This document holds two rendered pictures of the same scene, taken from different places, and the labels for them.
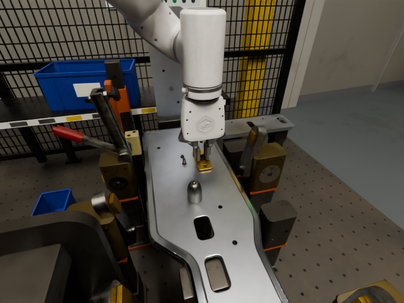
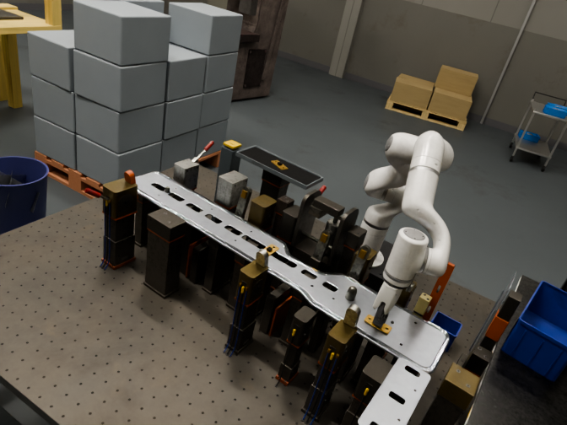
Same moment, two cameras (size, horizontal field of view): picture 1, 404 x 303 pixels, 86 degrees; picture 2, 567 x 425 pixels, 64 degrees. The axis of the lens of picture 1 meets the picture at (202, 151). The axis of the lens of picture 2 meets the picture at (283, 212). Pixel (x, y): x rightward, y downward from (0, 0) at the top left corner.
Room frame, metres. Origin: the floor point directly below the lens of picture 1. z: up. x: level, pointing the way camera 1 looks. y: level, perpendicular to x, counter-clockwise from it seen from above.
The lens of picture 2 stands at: (0.94, -1.06, 1.94)
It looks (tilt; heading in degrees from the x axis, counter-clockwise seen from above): 29 degrees down; 133
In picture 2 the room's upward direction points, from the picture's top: 13 degrees clockwise
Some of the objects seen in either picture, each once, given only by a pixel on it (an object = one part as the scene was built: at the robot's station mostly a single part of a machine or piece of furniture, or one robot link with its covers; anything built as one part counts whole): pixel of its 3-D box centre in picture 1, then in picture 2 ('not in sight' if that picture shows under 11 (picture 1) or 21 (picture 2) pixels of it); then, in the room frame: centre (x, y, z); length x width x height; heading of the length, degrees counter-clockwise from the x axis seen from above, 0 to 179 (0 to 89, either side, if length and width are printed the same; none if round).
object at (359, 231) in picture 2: not in sight; (342, 275); (0.16, 0.20, 0.91); 0.07 x 0.05 x 0.42; 104
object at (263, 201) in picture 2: not in sight; (258, 239); (-0.20, 0.06, 0.89); 0.12 x 0.08 x 0.38; 104
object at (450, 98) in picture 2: not in sight; (432, 91); (-3.01, 6.18, 0.40); 1.47 x 1.08 x 0.79; 19
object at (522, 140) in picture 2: not in sight; (538, 130); (-1.17, 6.16, 0.44); 0.94 x 0.55 x 0.88; 110
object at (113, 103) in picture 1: (128, 163); (423, 321); (0.51, 0.22, 0.95); 0.03 x 0.01 x 0.50; 14
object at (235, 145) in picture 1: (238, 177); (362, 404); (0.57, -0.13, 0.84); 0.12 x 0.07 x 0.28; 104
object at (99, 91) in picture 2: not in sight; (142, 91); (-2.56, 0.69, 0.70); 1.37 x 0.92 x 1.40; 110
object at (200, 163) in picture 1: (201, 157); (378, 323); (0.46, 0.00, 1.01); 0.08 x 0.04 x 0.01; 14
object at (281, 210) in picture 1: (272, 246); (293, 349); (0.31, -0.18, 0.84); 0.10 x 0.05 x 0.29; 104
